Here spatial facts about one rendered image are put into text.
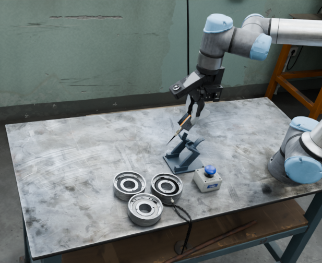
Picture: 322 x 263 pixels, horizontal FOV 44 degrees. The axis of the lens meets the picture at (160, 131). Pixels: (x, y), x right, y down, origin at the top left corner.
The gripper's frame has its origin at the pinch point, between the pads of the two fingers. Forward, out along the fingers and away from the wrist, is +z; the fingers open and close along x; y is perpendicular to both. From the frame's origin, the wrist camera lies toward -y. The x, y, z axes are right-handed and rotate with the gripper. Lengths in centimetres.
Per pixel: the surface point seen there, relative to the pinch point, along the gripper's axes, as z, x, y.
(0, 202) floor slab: 100, 73, -58
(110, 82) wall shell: 76, 149, 27
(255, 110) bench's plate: 20, 25, 52
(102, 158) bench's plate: 19.9, 9.0, -25.8
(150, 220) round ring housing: 16.4, -24.1, -21.5
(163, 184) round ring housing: 18.0, -10.0, -10.8
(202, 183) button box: 16.8, -14.1, 1.5
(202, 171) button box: 15.4, -9.8, 3.5
